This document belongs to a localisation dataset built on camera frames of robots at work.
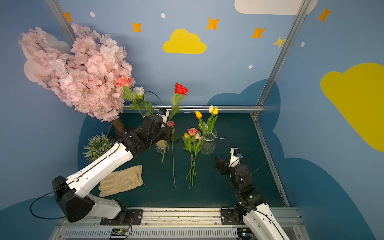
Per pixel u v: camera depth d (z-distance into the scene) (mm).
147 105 836
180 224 739
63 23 735
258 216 513
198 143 1000
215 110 840
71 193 389
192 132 1048
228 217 744
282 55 864
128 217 729
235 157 663
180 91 720
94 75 566
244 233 722
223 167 683
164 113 650
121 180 861
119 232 718
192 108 1557
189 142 1013
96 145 819
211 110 876
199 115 807
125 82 708
